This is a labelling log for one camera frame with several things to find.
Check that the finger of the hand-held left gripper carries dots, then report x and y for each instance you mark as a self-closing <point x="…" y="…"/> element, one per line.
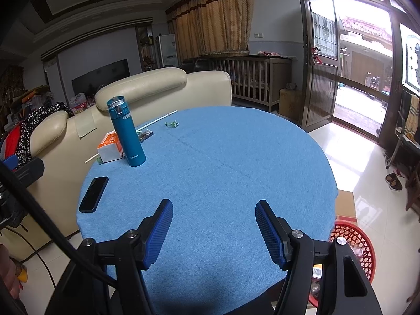
<point x="31" y="172"/>

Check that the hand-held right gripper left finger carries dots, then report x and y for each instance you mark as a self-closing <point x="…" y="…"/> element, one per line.
<point x="157" y="236"/>

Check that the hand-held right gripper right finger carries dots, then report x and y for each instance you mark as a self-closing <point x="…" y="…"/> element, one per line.
<point x="270" y="233"/>

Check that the red plastic basket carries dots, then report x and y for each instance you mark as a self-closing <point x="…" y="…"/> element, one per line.
<point x="361" y="246"/>

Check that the blue cloth item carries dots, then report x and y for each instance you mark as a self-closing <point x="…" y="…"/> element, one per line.
<point x="8" y="163"/>

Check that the red fringed cloth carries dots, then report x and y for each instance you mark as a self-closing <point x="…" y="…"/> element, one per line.
<point x="10" y="144"/>

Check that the black white patterned scarf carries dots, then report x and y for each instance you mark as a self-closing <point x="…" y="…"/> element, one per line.
<point x="36" y="118"/>

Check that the black smartphone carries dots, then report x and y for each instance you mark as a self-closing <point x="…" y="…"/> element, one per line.
<point x="93" y="193"/>

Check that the beige paper sheet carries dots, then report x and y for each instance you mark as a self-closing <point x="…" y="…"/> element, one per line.
<point x="85" y="123"/>

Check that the cluttered wooden shelf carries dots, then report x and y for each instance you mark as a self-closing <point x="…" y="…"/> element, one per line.
<point x="19" y="98"/>

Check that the flat cardboard box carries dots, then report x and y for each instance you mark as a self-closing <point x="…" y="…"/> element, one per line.
<point x="346" y="203"/>

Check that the orange white tissue box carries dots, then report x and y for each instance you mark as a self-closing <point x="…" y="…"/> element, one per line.
<point x="110" y="151"/>

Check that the small dark green packet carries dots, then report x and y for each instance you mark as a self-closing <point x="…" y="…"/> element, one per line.
<point x="146" y="136"/>

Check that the teal thermos bottle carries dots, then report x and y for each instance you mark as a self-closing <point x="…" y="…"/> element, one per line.
<point x="128" y="134"/>

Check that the green candy wrapper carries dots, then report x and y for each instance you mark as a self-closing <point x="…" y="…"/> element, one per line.
<point x="172" y="124"/>

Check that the long white stick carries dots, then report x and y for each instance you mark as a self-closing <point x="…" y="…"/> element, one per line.
<point x="157" y="119"/>

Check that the black television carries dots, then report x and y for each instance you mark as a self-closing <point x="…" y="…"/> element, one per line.
<point x="100" y="77"/>

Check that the pair of slippers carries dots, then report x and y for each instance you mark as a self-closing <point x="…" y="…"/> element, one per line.
<point x="393" y="180"/>

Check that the cream leather sofa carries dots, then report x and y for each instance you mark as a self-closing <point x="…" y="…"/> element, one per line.
<point x="147" y="85"/>

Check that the brown glass door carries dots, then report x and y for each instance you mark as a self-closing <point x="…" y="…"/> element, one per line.
<point x="323" y="88"/>

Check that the wooden crib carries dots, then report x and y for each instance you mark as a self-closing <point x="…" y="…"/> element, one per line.
<point x="256" y="78"/>

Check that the wooden chair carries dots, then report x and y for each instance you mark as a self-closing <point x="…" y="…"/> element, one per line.
<point x="410" y="157"/>

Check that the wooden display cabinet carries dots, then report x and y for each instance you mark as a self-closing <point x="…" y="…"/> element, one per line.
<point x="146" y="47"/>

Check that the striped towel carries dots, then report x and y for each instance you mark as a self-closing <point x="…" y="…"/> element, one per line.
<point x="411" y="118"/>

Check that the white standing air conditioner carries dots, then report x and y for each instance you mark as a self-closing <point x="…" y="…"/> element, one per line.
<point x="168" y="51"/>

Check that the beige curtains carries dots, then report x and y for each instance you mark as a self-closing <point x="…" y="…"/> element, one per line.
<point x="213" y="19"/>

